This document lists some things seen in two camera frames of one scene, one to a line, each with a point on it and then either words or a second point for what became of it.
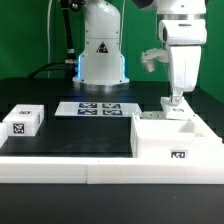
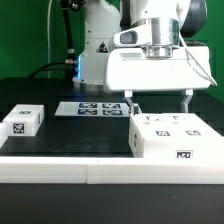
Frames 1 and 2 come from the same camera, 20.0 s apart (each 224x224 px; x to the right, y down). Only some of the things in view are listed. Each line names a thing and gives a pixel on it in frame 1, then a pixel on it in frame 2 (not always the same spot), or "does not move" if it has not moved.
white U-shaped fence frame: [109, 170] does not move
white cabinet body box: [174, 138] does not move
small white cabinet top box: [25, 120] does not move
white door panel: [181, 111] to [190, 127]
